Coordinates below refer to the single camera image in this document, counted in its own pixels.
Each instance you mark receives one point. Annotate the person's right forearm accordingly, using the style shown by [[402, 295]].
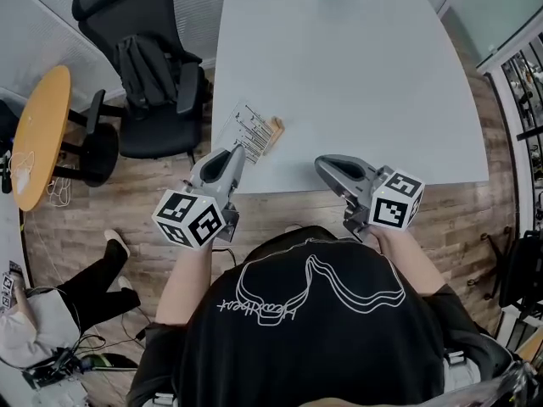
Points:
[[407, 261]]

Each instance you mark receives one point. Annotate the black and green device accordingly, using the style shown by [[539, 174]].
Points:
[[110, 360]]

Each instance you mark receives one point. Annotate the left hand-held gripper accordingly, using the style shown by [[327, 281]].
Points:
[[186, 216]]

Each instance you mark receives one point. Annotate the black round table base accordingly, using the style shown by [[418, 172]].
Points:
[[99, 155]]

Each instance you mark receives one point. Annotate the person's white shoe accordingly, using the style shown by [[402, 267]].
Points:
[[293, 229]]

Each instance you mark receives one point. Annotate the round wooden table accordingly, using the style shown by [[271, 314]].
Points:
[[40, 134]]

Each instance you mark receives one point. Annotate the person's black printed t-shirt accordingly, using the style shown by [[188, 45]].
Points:
[[318, 354]]

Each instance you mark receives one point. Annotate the black backpack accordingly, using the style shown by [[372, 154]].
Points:
[[144, 74]]

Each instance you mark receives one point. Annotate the person's left forearm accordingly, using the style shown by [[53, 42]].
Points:
[[186, 282]]

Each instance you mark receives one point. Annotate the black chair backrest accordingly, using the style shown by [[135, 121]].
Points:
[[6, 121]]

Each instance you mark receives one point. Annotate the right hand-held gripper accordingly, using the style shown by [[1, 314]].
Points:
[[394, 202]]

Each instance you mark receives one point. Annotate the white rectangular table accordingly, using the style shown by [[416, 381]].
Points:
[[360, 100]]

